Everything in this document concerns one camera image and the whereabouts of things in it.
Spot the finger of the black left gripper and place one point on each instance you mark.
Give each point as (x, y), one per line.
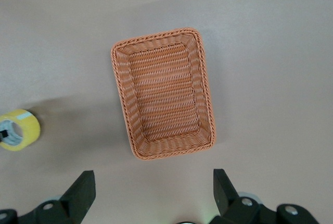
(3, 135)

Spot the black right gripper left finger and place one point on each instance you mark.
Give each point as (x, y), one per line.
(75, 203)

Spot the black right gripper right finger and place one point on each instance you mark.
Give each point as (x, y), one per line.
(231, 203)

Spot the yellow clear tape roll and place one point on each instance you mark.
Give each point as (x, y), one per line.
(26, 127)

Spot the brown woven deep basket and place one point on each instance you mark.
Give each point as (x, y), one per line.
(162, 96)

